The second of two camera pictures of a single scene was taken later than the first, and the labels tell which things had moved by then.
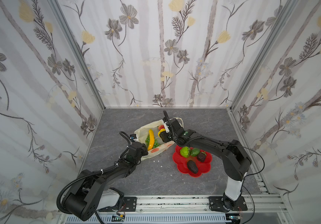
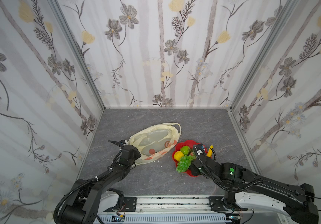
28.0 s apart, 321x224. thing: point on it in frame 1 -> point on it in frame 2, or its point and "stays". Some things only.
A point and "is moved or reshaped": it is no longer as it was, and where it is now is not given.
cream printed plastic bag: [141, 133] is moved or reshaped
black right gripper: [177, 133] -> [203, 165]
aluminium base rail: [251, 208] stays
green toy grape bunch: [156, 143] -> [184, 163]
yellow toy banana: [151, 139] -> [210, 152]
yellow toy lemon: [161, 130] -> [177, 155]
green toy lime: [185, 151] stays
